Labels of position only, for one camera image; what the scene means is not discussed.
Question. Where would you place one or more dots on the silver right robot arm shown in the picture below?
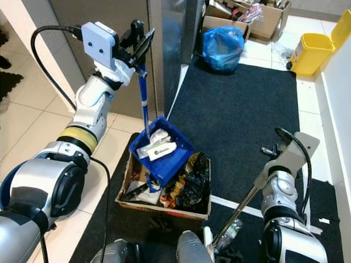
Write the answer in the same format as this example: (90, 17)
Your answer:
(279, 192)

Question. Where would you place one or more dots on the white paper scrap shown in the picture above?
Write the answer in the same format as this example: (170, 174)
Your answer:
(324, 221)

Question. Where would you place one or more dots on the grey right robot leg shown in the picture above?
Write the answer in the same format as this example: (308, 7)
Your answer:
(196, 247)

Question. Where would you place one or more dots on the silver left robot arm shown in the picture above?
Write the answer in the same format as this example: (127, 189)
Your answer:
(55, 186)

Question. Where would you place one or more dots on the blue plastic bag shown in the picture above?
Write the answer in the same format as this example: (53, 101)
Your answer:
(223, 49)

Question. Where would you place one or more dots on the yellow plastic bin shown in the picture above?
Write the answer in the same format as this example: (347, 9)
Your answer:
(315, 52)

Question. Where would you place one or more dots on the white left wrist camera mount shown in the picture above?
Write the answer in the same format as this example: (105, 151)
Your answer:
(98, 46)

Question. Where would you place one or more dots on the black shoe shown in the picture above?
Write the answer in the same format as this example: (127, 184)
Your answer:
(4, 62)

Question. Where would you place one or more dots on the dark metal fridge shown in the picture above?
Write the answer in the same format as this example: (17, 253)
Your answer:
(170, 55)

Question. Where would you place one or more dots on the grey robot leg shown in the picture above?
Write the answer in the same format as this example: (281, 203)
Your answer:
(115, 252)
(196, 247)

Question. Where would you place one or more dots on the large black floor mat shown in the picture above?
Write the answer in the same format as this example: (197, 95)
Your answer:
(241, 131)

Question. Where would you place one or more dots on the grey left robot leg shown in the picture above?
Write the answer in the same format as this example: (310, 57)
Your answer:
(115, 252)

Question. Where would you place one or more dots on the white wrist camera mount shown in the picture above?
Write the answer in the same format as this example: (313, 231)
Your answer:
(98, 46)
(301, 147)

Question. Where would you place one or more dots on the open cardboard box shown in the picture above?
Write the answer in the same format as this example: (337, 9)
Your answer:
(271, 19)
(214, 21)

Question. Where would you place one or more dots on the clear plastic bottle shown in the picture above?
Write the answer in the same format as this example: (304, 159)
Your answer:
(231, 231)

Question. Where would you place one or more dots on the round blue waste bin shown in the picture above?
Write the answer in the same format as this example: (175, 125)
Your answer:
(11, 189)

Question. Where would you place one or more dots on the cardboard box with rubbish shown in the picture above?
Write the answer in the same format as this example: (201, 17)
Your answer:
(164, 211)

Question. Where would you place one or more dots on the crumpled white paper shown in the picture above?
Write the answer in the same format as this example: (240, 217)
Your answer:
(159, 137)

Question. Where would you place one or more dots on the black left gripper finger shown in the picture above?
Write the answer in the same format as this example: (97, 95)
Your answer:
(147, 43)
(137, 30)

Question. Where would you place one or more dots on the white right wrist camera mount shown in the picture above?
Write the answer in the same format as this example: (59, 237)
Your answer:
(301, 147)

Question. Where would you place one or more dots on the blue plastic dustpan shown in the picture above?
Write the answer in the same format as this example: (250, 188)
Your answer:
(164, 167)

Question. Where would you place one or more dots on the black plastic bag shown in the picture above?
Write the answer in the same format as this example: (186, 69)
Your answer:
(193, 183)

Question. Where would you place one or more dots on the white printed packet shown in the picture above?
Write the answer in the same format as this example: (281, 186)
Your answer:
(158, 152)

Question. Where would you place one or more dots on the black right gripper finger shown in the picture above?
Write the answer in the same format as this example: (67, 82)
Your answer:
(270, 150)

